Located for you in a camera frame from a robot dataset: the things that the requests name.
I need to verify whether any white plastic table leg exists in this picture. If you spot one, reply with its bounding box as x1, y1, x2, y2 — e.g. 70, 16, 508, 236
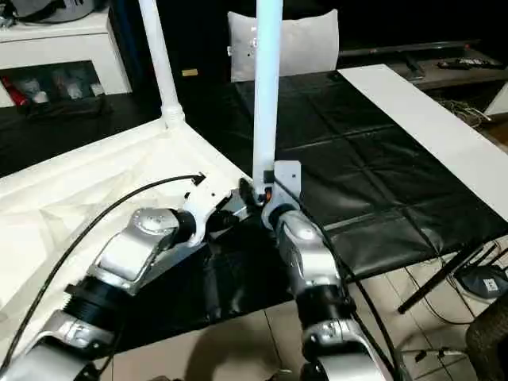
252, 0, 286, 207
137, 0, 186, 130

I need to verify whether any white plastic table top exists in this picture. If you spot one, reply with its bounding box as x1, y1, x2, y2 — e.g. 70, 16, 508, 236
0, 117, 255, 358

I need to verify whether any black mat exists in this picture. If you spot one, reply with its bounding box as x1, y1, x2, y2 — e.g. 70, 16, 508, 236
0, 71, 508, 352

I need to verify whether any grey pillow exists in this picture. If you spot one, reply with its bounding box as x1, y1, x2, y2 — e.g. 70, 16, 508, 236
226, 8, 341, 83

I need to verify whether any black cabinet blue edge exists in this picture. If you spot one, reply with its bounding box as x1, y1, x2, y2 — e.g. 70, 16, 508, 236
109, 0, 235, 94

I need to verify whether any white flat board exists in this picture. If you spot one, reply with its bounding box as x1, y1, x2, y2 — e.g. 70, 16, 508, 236
337, 63, 508, 221

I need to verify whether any black television stand foot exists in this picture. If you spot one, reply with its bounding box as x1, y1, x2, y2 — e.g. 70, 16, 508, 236
404, 51, 425, 76

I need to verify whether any black thin rod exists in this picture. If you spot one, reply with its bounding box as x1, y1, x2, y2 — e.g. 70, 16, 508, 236
398, 241, 483, 314

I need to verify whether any black bar pink mark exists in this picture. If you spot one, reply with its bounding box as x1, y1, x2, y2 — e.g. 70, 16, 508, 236
341, 39, 483, 57

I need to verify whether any brown low sideboard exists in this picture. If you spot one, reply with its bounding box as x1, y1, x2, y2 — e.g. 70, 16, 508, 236
412, 39, 508, 93

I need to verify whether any black remote control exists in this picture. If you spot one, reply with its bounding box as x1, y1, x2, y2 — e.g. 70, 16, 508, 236
438, 57, 497, 70

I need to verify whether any white cabinet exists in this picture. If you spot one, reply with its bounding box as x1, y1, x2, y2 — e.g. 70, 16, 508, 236
0, 15, 132, 109

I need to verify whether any black power adapter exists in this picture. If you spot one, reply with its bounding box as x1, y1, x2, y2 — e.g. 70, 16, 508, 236
460, 264, 505, 298

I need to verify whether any red bottle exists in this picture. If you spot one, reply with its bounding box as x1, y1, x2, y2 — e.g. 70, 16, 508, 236
2, 77, 27, 108

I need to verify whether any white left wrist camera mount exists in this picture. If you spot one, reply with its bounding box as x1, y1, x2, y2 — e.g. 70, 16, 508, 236
183, 186, 233, 249

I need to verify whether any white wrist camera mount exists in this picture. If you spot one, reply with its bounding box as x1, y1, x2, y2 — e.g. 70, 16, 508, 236
183, 186, 233, 249
260, 160, 303, 231

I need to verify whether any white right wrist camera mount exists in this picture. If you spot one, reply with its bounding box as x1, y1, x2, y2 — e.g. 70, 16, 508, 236
260, 160, 303, 231

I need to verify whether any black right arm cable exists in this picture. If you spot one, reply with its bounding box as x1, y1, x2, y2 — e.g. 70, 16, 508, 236
273, 178, 406, 381

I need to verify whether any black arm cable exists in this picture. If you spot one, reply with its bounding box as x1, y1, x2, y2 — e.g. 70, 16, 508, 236
273, 178, 406, 381
0, 172, 207, 381

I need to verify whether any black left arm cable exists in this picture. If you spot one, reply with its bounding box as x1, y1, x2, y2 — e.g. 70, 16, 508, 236
0, 172, 207, 381

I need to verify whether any white floor cable bundle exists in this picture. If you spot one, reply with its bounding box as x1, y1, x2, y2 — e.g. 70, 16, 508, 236
440, 98, 493, 128

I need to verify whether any white cable with plug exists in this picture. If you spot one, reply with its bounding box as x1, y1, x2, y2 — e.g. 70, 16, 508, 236
400, 346, 469, 363

